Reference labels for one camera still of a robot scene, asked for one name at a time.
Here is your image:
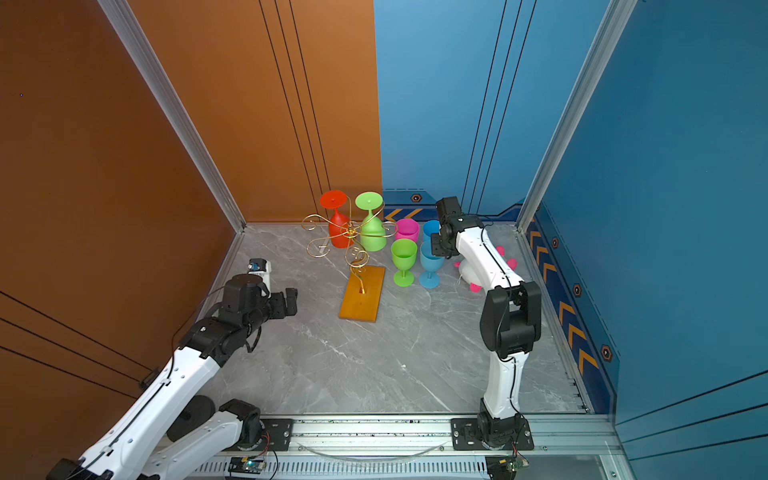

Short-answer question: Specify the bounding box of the light blue wine glass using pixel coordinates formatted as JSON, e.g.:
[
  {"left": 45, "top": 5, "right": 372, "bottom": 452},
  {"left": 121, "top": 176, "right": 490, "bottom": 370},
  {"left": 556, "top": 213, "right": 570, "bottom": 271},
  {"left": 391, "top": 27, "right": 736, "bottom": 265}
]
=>
[{"left": 419, "top": 240, "right": 444, "bottom": 289}]

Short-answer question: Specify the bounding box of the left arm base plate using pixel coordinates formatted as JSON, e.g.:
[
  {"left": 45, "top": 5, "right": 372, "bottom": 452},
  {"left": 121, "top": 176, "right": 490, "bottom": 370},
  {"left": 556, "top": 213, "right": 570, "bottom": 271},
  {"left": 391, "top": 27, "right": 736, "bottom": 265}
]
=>
[{"left": 224, "top": 418, "right": 294, "bottom": 453}]

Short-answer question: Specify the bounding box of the left circuit board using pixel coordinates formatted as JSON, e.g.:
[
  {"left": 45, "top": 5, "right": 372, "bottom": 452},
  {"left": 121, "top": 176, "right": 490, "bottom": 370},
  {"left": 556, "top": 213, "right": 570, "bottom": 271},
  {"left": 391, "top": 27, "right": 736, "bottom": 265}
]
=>
[{"left": 226, "top": 456, "right": 267, "bottom": 479}]

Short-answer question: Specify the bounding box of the pink wine glass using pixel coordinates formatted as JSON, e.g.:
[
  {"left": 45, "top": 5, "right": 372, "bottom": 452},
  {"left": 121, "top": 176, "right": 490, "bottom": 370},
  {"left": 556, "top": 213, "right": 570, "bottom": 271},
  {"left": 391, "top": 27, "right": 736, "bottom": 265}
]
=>
[{"left": 395, "top": 218, "right": 420, "bottom": 243}]

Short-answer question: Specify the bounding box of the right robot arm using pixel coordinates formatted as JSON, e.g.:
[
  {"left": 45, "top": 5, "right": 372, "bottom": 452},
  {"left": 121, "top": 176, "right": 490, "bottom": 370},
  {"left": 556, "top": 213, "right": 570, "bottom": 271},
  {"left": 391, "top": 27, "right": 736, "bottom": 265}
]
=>
[{"left": 430, "top": 197, "right": 542, "bottom": 451}]

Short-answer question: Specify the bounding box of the green wine glass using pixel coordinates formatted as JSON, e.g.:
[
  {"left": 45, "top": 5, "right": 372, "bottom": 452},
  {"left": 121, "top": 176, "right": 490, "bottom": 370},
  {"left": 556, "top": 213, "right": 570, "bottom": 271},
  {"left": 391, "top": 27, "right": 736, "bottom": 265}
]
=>
[
  {"left": 391, "top": 238, "right": 418, "bottom": 288},
  {"left": 355, "top": 191, "right": 387, "bottom": 252}
]

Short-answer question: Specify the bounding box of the red wine glass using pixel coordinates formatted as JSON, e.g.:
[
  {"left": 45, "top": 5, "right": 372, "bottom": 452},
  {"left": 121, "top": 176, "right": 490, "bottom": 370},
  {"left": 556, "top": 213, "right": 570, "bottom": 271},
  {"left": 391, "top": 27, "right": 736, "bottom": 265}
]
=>
[{"left": 320, "top": 190, "right": 352, "bottom": 249}]

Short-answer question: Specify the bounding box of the circuit board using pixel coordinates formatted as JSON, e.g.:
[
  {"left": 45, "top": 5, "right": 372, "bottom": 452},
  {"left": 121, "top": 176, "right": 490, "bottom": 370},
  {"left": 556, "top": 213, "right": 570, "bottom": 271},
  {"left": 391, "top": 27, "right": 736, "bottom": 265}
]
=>
[
  {"left": 226, "top": 456, "right": 267, "bottom": 479},
  {"left": 485, "top": 456, "right": 530, "bottom": 480}
]

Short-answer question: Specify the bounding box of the wooden rack base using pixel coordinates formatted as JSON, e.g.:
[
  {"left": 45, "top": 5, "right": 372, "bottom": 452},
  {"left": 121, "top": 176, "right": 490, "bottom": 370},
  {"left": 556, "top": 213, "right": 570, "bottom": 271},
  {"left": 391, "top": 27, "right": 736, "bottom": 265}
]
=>
[{"left": 339, "top": 266, "right": 386, "bottom": 323}]

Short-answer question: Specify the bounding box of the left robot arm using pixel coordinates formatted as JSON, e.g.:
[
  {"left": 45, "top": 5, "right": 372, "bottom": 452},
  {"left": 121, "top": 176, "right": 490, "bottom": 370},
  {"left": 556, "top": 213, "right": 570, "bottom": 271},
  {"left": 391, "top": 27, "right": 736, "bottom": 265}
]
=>
[{"left": 47, "top": 272, "right": 298, "bottom": 479}]

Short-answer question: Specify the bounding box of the right circuit board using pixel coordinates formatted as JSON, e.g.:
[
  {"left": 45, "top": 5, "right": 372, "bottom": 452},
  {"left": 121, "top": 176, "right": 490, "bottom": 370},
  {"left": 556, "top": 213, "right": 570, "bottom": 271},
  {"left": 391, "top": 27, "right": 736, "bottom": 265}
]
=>
[{"left": 485, "top": 456, "right": 530, "bottom": 480}]

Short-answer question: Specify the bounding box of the white pink plush toy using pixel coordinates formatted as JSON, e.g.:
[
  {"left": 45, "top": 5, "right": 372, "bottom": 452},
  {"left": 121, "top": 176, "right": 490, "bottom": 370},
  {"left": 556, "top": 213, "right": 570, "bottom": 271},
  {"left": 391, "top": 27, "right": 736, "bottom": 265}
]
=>
[{"left": 454, "top": 246, "right": 518, "bottom": 293}]

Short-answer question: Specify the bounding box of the aluminium front rail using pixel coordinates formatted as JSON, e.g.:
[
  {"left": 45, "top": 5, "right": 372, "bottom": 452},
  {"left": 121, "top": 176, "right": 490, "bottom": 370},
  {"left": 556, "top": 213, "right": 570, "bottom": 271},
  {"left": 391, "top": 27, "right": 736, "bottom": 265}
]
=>
[{"left": 184, "top": 414, "right": 633, "bottom": 479}]

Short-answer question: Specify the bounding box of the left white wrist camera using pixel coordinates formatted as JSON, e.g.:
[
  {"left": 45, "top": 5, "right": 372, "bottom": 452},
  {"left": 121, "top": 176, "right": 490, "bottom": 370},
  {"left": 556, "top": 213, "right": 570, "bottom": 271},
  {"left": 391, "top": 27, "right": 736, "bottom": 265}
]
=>
[{"left": 247, "top": 257, "right": 272, "bottom": 296}]

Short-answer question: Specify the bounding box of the gold wire glass rack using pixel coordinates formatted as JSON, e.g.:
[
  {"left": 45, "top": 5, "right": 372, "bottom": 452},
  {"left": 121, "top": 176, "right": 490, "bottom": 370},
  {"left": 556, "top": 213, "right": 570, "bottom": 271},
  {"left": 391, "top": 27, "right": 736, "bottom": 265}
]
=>
[{"left": 300, "top": 213, "right": 398, "bottom": 294}]

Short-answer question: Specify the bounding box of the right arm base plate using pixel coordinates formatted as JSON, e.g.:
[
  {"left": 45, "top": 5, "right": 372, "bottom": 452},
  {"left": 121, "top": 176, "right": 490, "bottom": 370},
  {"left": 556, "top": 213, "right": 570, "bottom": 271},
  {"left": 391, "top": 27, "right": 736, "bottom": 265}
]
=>
[{"left": 450, "top": 417, "right": 535, "bottom": 451}]

